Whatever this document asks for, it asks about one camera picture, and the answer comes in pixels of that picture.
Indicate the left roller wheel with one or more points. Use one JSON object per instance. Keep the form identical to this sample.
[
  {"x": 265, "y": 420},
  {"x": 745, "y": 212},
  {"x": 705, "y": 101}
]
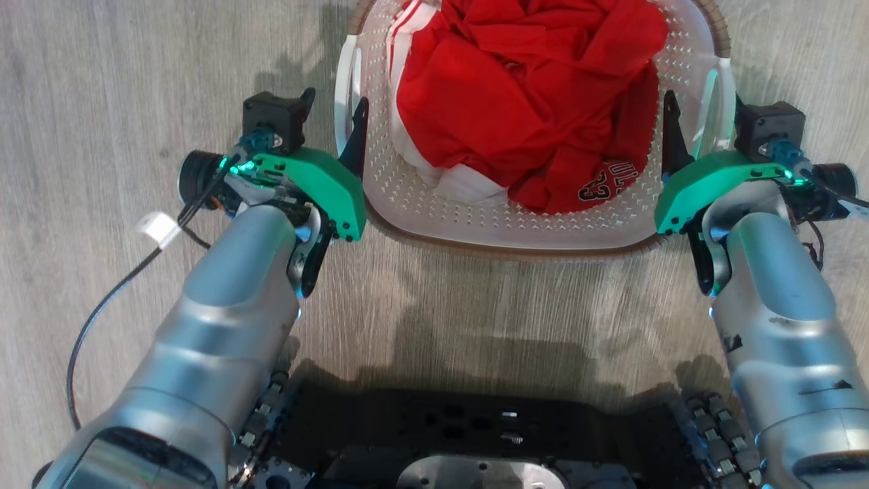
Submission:
[{"x": 261, "y": 414}]

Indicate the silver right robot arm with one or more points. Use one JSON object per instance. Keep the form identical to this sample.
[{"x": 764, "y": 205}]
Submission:
[{"x": 781, "y": 319}]

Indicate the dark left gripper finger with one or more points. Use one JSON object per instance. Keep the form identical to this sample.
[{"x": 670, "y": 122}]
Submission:
[
  {"x": 309, "y": 102},
  {"x": 356, "y": 146}
]

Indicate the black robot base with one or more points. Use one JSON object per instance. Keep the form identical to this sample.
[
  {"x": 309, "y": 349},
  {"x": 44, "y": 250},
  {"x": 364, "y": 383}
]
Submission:
[{"x": 475, "y": 421}]

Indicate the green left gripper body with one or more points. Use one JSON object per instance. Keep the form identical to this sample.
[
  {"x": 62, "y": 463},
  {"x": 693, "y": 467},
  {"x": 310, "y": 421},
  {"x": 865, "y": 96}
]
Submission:
[{"x": 319, "y": 180}]

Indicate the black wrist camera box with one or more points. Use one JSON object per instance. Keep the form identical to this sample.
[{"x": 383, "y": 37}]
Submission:
[
  {"x": 275, "y": 121},
  {"x": 770, "y": 125}
]

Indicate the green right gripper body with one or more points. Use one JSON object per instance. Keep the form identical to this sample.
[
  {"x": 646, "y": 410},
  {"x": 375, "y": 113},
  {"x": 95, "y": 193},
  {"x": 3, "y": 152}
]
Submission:
[{"x": 706, "y": 180}]

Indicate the silver waist mount plate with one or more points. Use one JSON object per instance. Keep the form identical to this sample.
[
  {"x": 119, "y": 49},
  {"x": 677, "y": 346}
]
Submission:
[{"x": 482, "y": 473}]

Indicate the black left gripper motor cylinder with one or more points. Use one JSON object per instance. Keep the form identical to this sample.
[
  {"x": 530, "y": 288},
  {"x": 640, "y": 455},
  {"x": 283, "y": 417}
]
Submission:
[{"x": 197, "y": 180}]

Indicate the white striped garment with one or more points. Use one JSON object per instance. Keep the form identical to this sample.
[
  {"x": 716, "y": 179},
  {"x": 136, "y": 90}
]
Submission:
[{"x": 468, "y": 185}]

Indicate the roller wheel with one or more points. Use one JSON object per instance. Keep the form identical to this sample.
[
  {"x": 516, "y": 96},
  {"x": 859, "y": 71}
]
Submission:
[
  {"x": 723, "y": 435},
  {"x": 261, "y": 414}
]

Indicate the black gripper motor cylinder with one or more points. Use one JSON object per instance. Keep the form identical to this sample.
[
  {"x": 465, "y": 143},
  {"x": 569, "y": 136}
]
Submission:
[
  {"x": 836, "y": 183},
  {"x": 197, "y": 180}
]

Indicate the white perforated laundry basket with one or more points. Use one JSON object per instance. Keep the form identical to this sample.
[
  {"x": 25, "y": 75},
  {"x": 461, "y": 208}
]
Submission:
[{"x": 475, "y": 217}]

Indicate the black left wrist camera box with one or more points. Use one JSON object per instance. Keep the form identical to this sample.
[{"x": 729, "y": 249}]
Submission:
[{"x": 275, "y": 121}]

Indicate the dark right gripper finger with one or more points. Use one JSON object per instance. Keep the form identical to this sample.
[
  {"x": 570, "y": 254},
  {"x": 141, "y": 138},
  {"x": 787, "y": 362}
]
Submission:
[
  {"x": 672, "y": 139},
  {"x": 738, "y": 105}
]

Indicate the right roller wheel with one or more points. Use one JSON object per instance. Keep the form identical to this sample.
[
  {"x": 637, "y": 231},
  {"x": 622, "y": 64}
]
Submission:
[{"x": 723, "y": 435}]

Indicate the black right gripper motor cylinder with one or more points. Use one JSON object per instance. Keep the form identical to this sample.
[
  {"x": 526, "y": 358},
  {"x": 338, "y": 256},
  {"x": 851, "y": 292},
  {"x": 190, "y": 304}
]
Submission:
[{"x": 836, "y": 183}]

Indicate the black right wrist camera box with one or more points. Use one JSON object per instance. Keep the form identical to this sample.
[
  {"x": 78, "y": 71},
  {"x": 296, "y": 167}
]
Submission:
[{"x": 770, "y": 125}]

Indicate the red jersey garment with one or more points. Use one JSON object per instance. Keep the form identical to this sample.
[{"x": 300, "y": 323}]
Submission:
[{"x": 516, "y": 102}]

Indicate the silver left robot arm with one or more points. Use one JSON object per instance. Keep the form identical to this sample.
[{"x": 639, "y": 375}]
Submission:
[{"x": 224, "y": 326}]

